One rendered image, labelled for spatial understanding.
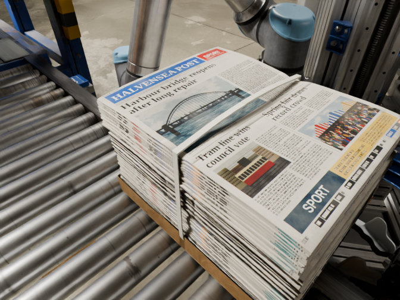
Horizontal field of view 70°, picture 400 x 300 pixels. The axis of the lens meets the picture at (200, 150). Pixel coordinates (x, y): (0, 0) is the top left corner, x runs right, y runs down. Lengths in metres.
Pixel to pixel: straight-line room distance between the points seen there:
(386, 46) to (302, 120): 0.60
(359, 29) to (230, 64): 0.49
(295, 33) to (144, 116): 0.50
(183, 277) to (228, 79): 0.34
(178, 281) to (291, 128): 0.30
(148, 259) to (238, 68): 0.37
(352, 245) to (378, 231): 0.72
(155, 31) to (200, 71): 0.18
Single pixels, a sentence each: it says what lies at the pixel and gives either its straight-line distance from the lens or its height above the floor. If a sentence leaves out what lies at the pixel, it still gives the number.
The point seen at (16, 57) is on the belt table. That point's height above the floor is 0.80.
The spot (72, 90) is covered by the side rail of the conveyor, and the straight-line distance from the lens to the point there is 1.02.
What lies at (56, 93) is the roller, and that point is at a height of 0.80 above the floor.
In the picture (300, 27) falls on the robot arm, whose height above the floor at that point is 1.02.
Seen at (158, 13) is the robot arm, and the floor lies 1.09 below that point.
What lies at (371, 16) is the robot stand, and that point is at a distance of 0.93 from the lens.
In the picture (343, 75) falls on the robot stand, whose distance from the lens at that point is 1.00.
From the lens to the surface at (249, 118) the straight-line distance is 0.41.
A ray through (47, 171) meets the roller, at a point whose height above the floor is 0.80.
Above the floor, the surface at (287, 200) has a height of 1.03.
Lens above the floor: 1.26
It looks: 41 degrees down
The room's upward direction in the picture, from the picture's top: straight up
